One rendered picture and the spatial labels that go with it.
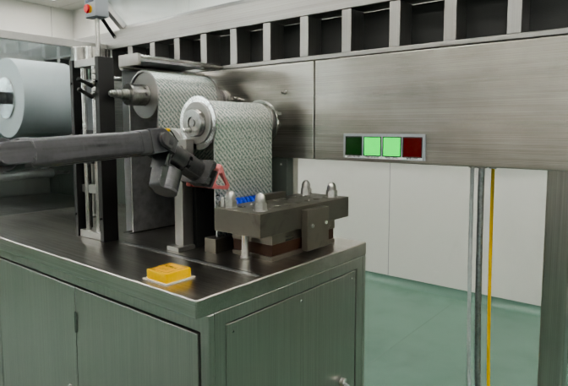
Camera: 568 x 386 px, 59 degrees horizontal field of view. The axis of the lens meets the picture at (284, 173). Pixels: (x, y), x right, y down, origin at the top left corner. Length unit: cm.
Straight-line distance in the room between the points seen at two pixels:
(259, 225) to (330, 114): 46
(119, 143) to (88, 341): 58
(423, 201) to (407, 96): 260
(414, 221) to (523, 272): 83
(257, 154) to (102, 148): 53
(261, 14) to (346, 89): 42
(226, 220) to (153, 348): 35
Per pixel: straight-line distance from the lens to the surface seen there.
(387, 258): 416
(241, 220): 126
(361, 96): 146
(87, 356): 150
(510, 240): 378
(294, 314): 129
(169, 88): 157
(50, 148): 103
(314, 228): 136
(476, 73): 133
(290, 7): 165
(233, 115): 142
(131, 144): 115
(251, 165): 147
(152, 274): 117
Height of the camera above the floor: 124
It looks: 5 degrees down
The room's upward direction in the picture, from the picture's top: straight up
